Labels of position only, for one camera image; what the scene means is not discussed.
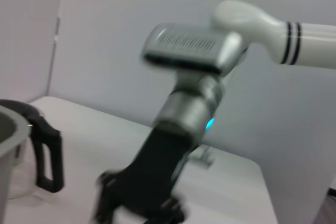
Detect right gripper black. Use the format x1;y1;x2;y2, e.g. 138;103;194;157
90;126;195;224

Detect glass teapot with black lid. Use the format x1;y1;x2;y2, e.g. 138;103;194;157
0;99;66;201

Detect grey perforated plastic storage bin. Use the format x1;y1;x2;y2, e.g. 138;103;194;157
0;104;30;224

